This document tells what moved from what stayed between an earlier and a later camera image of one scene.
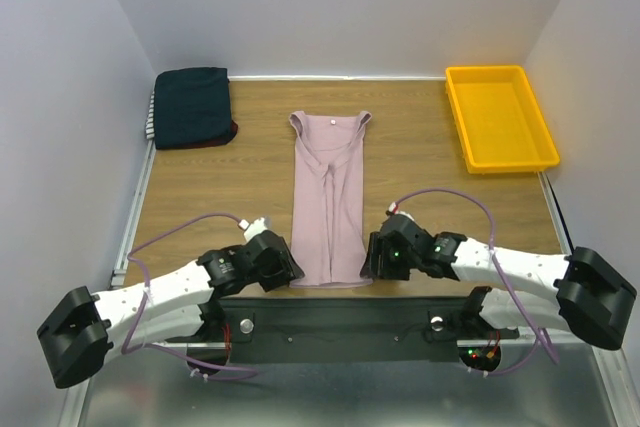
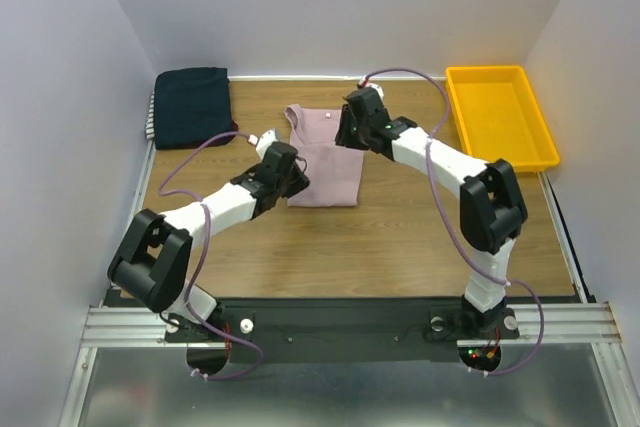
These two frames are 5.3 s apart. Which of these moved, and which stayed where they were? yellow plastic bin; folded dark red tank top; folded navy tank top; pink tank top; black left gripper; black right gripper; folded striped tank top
Moved: black left gripper; black right gripper; pink tank top
Stayed: folded navy tank top; folded striped tank top; yellow plastic bin; folded dark red tank top
